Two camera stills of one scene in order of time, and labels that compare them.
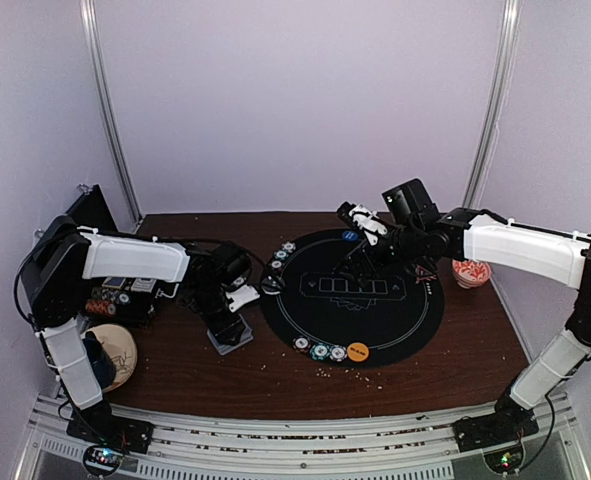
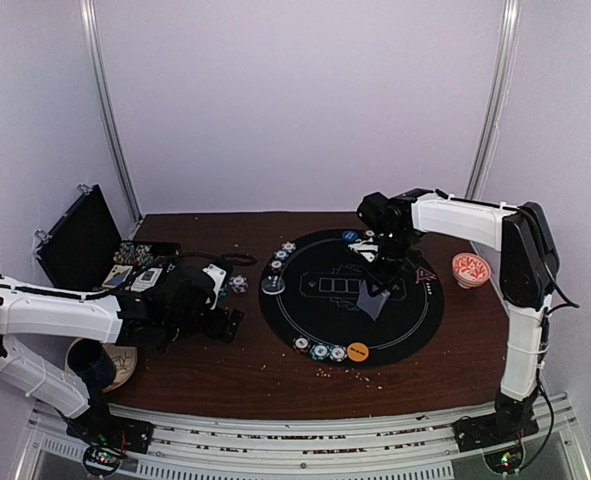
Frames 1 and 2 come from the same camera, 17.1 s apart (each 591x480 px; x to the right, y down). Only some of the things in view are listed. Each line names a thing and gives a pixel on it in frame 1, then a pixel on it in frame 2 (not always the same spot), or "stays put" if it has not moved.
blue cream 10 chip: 338,353 stays put
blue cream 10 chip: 289,246 stays put
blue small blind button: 350,235 stays put
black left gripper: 223,331 → 215,329
